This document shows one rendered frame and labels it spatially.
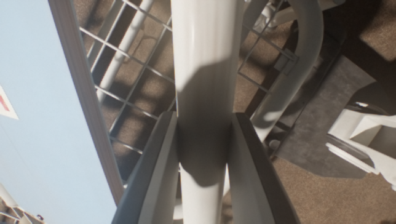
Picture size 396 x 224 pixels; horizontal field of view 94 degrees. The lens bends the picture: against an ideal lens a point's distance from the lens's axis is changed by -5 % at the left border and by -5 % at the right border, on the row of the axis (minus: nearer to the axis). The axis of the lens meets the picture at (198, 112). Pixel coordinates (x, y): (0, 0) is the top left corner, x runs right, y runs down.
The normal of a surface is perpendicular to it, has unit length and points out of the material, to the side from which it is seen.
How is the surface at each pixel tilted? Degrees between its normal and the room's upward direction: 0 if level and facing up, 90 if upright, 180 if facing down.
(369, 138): 23
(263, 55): 0
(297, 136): 0
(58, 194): 31
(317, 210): 0
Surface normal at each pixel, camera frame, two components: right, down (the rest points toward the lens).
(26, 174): -0.36, 0.47
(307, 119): 0.11, 0.25
